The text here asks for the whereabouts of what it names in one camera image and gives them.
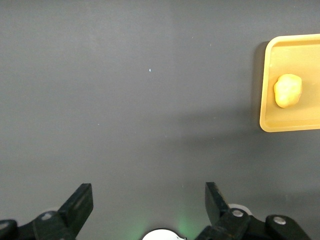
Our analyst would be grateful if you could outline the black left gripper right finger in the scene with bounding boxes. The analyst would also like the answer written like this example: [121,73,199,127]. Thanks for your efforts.
[194,181,311,240]

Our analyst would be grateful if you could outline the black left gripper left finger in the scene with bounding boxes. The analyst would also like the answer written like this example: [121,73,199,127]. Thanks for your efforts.
[0,183,94,240]

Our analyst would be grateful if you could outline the pale yellow potato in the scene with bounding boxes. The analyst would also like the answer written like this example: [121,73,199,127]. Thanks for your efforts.
[273,73,303,109]

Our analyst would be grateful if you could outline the yellow plastic tray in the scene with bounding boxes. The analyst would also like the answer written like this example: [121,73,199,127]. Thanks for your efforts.
[258,33,320,133]

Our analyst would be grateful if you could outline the white round object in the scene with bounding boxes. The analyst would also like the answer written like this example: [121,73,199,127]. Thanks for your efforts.
[141,227,188,240]

